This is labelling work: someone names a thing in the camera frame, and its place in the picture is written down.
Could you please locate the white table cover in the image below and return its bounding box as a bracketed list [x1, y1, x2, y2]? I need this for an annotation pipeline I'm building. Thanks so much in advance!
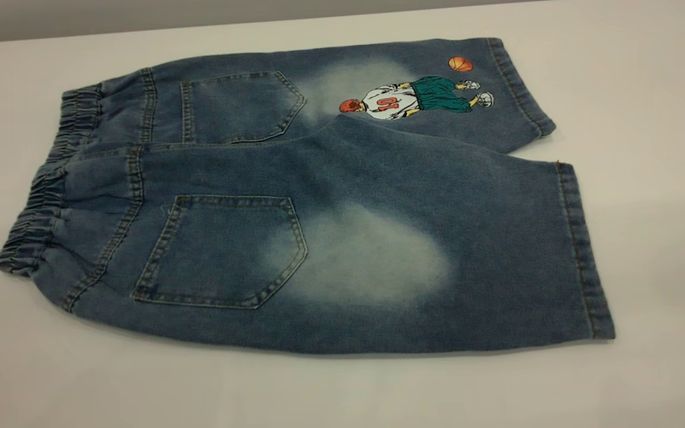
[0, 0, 685, 428]

